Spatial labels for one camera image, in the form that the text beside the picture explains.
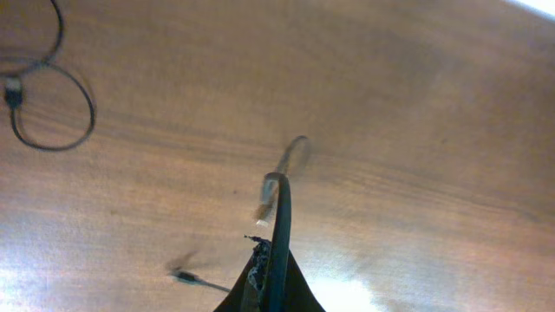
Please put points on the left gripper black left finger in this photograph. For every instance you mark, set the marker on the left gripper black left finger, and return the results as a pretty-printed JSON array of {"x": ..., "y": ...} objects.
[{"x": 246, "y": 294}]

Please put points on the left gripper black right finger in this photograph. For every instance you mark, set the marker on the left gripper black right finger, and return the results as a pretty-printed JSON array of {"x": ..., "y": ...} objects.
[{"x": 298, "y": 296}]

